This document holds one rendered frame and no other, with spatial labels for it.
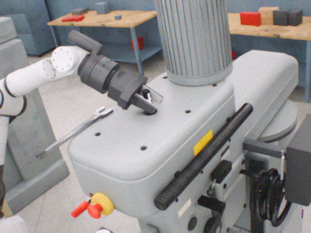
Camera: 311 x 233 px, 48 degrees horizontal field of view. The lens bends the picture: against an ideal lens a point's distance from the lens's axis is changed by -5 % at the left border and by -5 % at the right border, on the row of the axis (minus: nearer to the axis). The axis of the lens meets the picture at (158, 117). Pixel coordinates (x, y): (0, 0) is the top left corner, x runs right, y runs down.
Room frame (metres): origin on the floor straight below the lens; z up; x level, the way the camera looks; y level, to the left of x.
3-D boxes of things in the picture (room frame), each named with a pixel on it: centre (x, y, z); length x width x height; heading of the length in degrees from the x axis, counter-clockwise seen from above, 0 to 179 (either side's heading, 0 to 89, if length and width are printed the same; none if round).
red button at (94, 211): (0.65, 0.19, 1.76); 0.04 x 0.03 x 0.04; 48
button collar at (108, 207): (0.66, 0.17, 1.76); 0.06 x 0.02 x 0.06; 48
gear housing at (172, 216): (0.86, -0.01, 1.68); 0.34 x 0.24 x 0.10; 138
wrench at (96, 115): (0.80, 0.21, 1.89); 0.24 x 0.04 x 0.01; 136
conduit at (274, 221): (0.90, -0.31, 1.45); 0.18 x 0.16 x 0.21; 138
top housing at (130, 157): (0.84, 0.01, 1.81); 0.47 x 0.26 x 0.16; 138
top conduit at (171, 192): (0.76, -0.11, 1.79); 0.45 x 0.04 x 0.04; 138
